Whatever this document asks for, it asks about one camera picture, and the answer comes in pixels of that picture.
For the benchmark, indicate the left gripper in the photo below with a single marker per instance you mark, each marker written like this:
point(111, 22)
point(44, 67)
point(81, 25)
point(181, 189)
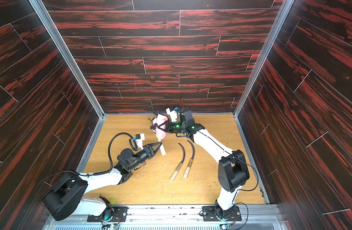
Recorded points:
point(147, 148)

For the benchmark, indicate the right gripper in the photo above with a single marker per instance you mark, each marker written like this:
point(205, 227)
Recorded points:
point(168, 126)

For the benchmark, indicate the pink rag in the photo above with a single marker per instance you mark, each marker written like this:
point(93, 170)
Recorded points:
point(159, 126)

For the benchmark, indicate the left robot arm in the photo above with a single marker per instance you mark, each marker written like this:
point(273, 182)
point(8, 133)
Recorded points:
point(67, 195)

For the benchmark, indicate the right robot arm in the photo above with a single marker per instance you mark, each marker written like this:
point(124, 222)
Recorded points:
point(233, 170)

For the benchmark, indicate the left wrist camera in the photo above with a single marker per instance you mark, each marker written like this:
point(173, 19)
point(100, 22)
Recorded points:
point(138, 139)

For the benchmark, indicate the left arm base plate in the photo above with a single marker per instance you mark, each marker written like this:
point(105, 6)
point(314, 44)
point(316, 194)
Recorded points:
point(117, 214)

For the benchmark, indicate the aluminium front rail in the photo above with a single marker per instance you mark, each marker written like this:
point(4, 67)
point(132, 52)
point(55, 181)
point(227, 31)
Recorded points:
point(176, 217)

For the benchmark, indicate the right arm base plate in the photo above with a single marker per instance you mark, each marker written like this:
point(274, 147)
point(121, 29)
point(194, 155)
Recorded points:
point(215, 213)

